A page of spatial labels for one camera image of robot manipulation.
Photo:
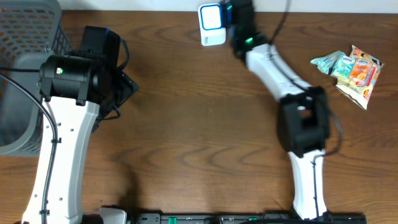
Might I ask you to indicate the teal tissue pack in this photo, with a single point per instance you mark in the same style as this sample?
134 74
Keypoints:
343 67

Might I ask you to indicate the white barcode scanner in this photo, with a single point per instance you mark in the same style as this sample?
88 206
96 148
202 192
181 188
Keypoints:
212 30

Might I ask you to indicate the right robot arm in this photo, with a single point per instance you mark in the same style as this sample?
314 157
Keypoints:
302 120

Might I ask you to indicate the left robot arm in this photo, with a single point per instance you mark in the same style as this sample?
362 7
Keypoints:
79 90

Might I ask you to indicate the green snack packet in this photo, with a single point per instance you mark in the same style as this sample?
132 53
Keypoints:
326 63

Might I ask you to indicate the orange tissue pack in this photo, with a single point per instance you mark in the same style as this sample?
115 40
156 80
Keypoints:
362 71

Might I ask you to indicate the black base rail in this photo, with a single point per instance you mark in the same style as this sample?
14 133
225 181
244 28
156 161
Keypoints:
272 217

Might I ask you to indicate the cream snack bag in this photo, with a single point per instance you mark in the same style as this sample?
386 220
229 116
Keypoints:
360 94

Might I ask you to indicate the grey plastic mesh basket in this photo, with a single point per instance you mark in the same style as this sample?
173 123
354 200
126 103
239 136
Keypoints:
31 31

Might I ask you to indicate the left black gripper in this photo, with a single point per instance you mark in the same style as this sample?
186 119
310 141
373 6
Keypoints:
126 86

